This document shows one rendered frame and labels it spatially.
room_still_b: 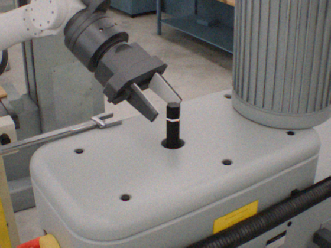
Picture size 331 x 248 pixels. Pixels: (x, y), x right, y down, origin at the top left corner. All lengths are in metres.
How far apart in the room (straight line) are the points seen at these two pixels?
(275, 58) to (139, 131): 0.25
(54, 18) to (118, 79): 0.16
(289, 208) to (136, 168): 0.26
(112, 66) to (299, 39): 0.30
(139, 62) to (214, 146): 0.18
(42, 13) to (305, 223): 0.63
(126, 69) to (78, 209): 0.23
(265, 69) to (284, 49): 0.05
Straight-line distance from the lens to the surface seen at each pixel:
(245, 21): 0.85
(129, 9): 8.25
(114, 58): 0.79
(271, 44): 0.82
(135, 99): 0.78
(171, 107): 0.77
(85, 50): 0.81
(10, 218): 2.94
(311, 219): 1.02
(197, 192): 0.71
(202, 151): 0.79
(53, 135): 0.84
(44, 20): 0.84
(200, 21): 7.14
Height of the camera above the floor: 2.30
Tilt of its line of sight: 28 degrees down
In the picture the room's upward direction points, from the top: straight up
